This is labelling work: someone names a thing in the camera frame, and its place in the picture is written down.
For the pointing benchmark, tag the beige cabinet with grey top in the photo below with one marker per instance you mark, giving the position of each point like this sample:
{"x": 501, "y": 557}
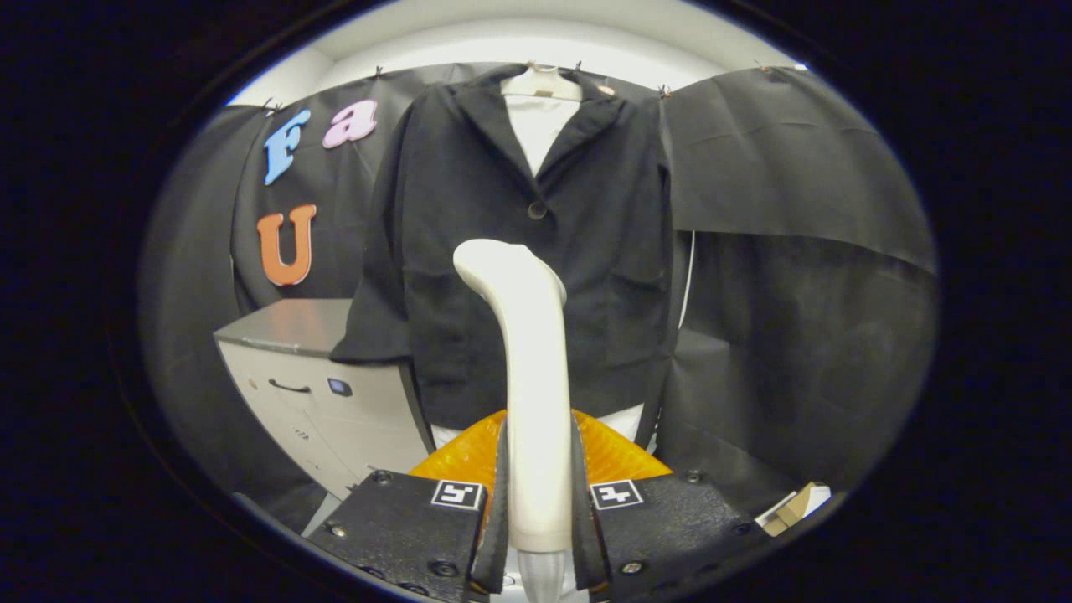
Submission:
{"x": 335, "y": 419}

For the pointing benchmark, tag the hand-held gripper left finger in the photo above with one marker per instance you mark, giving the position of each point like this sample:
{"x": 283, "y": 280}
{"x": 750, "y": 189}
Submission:
{"x": 497, "y": 544}

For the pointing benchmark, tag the white mannequin on stand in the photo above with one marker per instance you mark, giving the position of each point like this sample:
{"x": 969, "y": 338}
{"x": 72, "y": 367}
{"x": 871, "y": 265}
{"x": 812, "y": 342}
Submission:
{"x": 536, "y": 134}

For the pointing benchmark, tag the black button jacket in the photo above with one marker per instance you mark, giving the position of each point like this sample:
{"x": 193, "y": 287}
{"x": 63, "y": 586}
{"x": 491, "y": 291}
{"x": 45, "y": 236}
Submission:
{"x": 452, "y": 251}

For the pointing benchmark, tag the small cardboard box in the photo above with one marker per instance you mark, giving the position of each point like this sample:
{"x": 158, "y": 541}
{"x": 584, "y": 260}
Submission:
{"x": 791, "y": 507}

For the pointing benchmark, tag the black backdrop cloth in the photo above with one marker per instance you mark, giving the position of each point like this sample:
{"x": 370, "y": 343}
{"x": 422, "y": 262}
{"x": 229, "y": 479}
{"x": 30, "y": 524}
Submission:
{"x": 796, "y": 335}

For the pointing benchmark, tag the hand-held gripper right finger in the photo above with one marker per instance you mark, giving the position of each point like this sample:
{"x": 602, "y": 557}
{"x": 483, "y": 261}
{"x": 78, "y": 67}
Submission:
{"x": 586, "y": 544}

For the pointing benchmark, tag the white clothes hanger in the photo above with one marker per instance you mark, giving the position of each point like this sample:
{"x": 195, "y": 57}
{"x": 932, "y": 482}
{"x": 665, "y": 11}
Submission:
{"x": 540, "y": 84}

